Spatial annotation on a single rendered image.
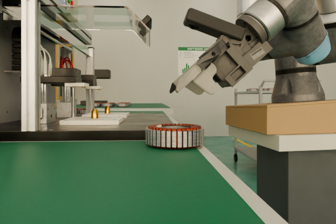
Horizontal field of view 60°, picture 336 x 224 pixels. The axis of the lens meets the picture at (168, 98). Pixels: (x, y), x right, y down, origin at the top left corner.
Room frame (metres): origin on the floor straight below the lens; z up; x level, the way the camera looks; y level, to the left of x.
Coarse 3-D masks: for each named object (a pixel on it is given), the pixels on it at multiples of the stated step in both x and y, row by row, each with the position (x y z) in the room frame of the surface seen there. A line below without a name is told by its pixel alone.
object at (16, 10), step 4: (8, 8) 0.70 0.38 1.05; (12, 8) 0.70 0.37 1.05; (16, 8) 0.70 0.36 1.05; (20, 8) 0.70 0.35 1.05; (16, 12) 0.70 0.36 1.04; (20, 12) 0.70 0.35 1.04; (4, 16) 0.70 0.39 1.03; (8, 16) 0.70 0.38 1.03; (12, 16) 0.70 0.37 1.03; (16, 16) 0.70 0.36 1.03; (20, 16) 0.70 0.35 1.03; (8, 20) 0.70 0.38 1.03; (12, 20) 0.70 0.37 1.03; (16, 20) 0.70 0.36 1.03; (20, 20) 0.70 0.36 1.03; (12, 24) 0.74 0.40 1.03; (16, 24) 0.74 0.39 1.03; (20, 24) 0.74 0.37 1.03
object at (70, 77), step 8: (56, 72) 0.78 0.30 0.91; (64, 72) 0.79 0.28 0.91; (72, 72) 0.79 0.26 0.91; (80, 72) 0.84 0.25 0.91; (40, 80) 0.78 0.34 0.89; (48, 80) 0.78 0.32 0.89; (56, 80) 0.78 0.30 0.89; (64, 80) 0.78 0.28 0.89; (72, 80) 0.78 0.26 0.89; (80, 80) 0.84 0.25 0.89; (40, 88) 0.79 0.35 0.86; (40, 96) 0.79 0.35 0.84
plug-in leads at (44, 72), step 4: (40, 44) 0.79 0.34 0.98; (40, 48) 0.80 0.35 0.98; (40, 52) 0.82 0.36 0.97; (44, 52) 0.78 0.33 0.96; (44, 56) 0.78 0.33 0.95; (48, 56) 0.83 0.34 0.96; (44, 60) 0.78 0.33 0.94; (40, 64) 0.82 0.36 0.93; (44, 64) 0.78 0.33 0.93; (48, 64) 0.81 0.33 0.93; (40, 68) 0.82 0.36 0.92; (44, 68) 0.78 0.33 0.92; (48, 68) 0.81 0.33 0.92; (40, 72) 0.82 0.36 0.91; (44, 72) 0.78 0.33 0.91; (48, 72) 0.81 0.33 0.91
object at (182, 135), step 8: (152, 128) 0.53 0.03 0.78; (160, 128) 0.51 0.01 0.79; (168, 128) 0.51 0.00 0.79; (176, 128) 0.59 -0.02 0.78; (184, 128) 0.51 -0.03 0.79; (192, 128) 0.52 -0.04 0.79; (200, 128) 0.54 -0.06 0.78; (152, 136) 0.52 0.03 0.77; (160, 136) 0.51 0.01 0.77; (168, 136) 0.50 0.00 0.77; (176, 136) 0.51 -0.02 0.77; (184, 136) 0.50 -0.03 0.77; (192, 136) 0.51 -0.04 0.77; (200, 136) 0.53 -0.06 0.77; (152, 144) 0.52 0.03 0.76; (160, 144) 0.51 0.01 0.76; (168, 144) 0.50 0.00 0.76; (176, 144) 0.51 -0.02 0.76; (184, 144) 0.50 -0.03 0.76; (192, 144) 0.51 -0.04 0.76; (200, 144) 0.53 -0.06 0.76
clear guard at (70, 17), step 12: (48, 12) 0.75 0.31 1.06; (60, 12) 0.75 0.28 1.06; (72, 12) 0.75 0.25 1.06; (84, 12) 0.75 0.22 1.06; (96, 12) 0.75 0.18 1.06; (108, 12) 0.75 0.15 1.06; (120, 12) 0.75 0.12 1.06; (132, 12) 0.72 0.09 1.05; (60, 24) 0.88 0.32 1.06; (72, 24) 0.88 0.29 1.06; (84, 24) 0.88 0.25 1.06; (96, 24) 0.88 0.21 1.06; (108, 24) 0.88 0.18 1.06; (120, 24) 0.88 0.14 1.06; (132, 24) 0.85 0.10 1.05; (144, 24) 0.72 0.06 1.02; (144, 36) 0.85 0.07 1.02
